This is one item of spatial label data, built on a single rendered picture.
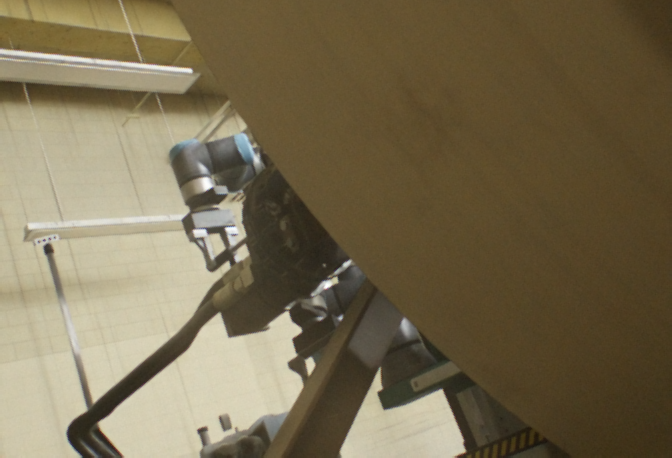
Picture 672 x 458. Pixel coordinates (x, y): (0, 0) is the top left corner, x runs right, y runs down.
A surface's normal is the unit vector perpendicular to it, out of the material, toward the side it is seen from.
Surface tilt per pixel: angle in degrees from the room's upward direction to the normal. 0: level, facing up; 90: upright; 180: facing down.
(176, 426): 90
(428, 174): 117
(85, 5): 90
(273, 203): 85
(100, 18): 90
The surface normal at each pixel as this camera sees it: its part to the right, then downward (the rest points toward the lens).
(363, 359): 0.61, -0.48
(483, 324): -0.34, 0.57
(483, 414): -0.50, -0.11
